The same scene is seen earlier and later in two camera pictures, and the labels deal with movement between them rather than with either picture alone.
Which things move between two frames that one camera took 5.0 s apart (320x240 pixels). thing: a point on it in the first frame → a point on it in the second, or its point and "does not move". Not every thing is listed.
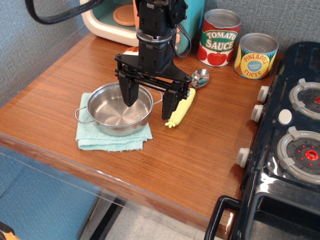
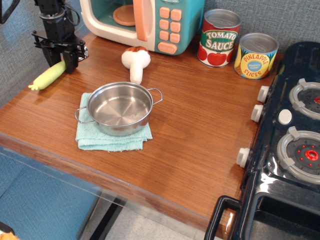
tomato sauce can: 219,36 does not move
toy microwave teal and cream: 117,22 does not move
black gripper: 155,66 → 59,35
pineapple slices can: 255,56 does not move
